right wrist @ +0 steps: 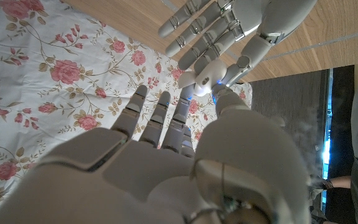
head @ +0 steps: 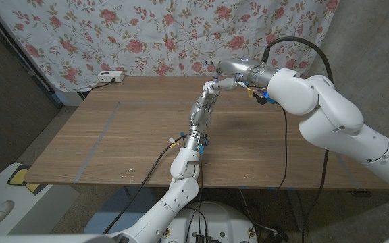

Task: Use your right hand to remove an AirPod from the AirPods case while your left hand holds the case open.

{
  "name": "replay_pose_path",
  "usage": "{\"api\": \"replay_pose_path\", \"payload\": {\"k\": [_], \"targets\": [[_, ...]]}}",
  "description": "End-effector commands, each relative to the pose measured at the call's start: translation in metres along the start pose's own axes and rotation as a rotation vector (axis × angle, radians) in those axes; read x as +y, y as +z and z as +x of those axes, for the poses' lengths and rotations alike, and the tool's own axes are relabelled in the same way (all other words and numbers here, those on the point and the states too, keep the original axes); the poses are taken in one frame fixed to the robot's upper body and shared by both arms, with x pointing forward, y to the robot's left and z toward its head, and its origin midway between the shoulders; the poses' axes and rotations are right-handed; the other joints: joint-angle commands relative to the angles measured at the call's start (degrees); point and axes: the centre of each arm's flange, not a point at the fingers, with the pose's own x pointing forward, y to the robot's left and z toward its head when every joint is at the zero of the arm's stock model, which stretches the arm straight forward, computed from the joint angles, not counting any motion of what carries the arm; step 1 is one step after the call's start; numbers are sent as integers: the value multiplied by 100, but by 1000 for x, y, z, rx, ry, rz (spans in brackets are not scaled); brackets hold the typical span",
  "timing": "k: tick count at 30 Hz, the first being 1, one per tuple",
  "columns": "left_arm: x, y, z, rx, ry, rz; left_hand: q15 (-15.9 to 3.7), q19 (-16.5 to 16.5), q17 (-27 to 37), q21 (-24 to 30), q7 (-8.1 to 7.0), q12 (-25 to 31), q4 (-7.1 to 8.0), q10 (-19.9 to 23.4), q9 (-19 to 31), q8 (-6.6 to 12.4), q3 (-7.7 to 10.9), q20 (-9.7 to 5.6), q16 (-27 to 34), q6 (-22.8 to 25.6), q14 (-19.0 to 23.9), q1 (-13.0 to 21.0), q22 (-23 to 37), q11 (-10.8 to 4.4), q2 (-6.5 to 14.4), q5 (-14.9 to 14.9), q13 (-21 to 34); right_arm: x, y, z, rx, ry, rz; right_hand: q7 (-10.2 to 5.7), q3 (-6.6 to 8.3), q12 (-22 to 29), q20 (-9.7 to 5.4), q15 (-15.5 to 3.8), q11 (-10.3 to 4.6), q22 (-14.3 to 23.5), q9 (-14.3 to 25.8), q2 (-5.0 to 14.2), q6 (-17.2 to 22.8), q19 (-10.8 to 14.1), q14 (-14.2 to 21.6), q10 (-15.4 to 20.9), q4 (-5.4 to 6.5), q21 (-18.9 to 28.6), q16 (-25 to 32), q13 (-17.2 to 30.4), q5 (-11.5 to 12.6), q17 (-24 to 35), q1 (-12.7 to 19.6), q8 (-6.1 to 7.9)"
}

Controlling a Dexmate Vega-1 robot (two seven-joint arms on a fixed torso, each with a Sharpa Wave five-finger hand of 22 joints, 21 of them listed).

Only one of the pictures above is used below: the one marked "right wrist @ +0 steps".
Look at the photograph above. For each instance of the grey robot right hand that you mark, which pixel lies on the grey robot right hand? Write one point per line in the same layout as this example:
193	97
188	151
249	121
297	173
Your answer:
135	180

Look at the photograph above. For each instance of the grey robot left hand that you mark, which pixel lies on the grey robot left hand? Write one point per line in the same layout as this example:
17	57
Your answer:
259	15

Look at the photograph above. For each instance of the white AirPods case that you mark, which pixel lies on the white AirPods case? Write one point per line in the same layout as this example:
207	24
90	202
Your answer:
207	77

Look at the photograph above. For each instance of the person forearm with watch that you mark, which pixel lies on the person forearm with watch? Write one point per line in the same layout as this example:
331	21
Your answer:
340	182

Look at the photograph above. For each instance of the floral backdrop cloth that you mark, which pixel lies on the floral backdrop cloth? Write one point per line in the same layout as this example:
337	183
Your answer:
57	102

